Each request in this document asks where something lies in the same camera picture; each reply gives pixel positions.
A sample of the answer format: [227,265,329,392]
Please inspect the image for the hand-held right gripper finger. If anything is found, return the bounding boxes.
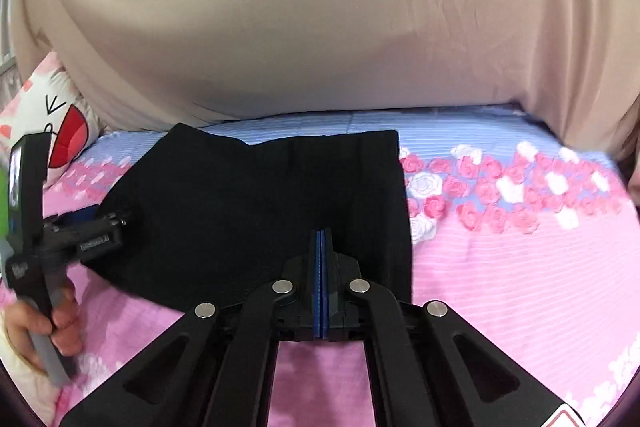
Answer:
[320,229,587,427]
[59,229,321,427]

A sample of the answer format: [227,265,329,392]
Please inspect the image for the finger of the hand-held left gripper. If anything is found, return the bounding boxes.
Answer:
[42,204,133,234]

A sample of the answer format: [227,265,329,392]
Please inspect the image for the black pants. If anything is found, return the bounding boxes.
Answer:
[82,123,413,314]

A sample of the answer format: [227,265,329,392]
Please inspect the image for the person's left hand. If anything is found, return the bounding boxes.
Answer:
[4,279,84,374]

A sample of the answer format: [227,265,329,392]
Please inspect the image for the green plush toy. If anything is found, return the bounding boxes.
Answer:
[0,167,13,239]

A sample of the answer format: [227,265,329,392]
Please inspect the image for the white cat face pillow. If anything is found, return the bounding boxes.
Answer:
[0,51,104,184]

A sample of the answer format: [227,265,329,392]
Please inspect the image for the pink floral bedsheet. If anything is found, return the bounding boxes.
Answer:
[0,104,640,427]

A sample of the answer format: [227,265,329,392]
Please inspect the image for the beige draped cloth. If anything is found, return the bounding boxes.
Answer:
[9,0,640,162]

